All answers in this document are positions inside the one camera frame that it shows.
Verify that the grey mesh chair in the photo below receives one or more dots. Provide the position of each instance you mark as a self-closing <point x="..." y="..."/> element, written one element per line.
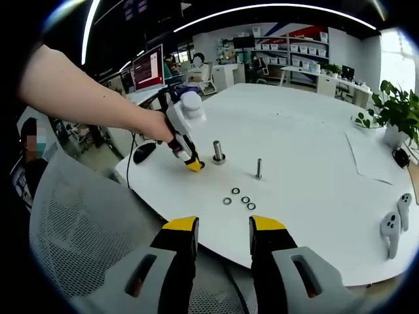
<point x="82" y="222"/>

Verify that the curved ceiling light strip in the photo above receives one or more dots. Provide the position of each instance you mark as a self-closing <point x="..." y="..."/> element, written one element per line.
<point x="271" y="6"/>
<point x="88" y="29"/>

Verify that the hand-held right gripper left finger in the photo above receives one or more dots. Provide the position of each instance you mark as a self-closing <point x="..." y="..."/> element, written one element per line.
<point x="180" y="235"/>

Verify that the black computer mouse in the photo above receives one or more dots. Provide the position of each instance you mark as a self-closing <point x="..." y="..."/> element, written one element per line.
<point x="144" y="153"/>

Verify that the white office chair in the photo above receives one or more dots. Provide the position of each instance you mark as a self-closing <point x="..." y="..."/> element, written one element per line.
<point x="209" y="81"/>

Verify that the white standing desk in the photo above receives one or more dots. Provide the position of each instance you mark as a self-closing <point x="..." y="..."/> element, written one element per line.
<point x="144" y="96"/>

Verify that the potted green plant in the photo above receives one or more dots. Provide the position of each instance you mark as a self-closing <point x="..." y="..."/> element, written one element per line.
<point x="397" y="108"/>

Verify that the white paper sheet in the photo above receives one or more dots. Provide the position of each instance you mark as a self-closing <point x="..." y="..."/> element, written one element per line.
<point x="373" y="153"/>

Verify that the large threaded steel stud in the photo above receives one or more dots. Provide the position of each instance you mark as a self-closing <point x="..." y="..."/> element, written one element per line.
<point x="217" y="148"/>

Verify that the black power adapter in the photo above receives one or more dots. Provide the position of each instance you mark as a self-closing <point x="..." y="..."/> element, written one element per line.
<point x="401" y="157"/>

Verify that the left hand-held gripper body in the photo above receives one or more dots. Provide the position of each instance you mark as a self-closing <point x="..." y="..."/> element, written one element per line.
<point x="183" y="114"/>

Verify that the person's left hand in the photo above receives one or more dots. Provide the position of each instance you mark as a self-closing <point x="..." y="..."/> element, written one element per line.
<point x="157" y="126"/>

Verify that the shelving with white bins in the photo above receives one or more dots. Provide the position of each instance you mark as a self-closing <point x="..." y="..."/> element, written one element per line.
<point x="294" y="49"/>

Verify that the leaf patterned plate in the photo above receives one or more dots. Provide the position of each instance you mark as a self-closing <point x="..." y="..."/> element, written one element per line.
<point x="363" y="121"/>

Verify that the computer monitor with red screen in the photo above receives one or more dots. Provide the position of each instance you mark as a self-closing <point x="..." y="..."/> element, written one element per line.
<point x="147" y="70"/>

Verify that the white cabinet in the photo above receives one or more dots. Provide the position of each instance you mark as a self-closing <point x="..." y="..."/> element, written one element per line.
<point x="229" y="76"/>

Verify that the small threaded steel stud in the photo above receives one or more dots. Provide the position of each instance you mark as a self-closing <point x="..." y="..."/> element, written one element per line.
<point x="259" y="167"/>

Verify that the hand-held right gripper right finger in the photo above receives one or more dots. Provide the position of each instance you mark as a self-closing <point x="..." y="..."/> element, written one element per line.
<point x="271" y="238"/>

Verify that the grey handheld controller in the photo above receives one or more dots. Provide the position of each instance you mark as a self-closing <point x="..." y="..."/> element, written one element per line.
<point x="391" y="229"/>
<point x="404" y="209"/>

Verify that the small steel washer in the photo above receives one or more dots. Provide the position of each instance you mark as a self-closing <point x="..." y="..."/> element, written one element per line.
<point x="242" y="199"/>
<point x="232" y="190"/>
<point x="248" y="206"/>
<point x="224" y="200"/>

